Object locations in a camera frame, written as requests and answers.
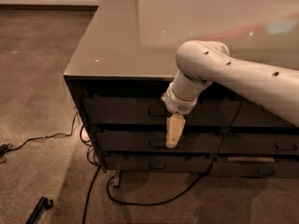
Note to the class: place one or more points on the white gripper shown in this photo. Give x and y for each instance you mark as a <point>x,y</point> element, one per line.
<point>177,104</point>

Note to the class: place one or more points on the drawer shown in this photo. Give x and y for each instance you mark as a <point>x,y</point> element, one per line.
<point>252,115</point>
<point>278,168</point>
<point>155,142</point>
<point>149,111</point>
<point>260,144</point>
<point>183,164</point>

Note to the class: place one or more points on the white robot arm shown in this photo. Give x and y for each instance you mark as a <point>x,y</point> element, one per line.
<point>201,63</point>

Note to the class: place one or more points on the dark cabinet with glossy top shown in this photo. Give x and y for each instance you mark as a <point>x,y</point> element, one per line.
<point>129,50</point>

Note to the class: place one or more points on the black bar on floor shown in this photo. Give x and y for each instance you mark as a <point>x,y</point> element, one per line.
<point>42,205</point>

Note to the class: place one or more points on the black power adapter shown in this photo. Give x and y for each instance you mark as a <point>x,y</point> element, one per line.
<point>3,149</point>

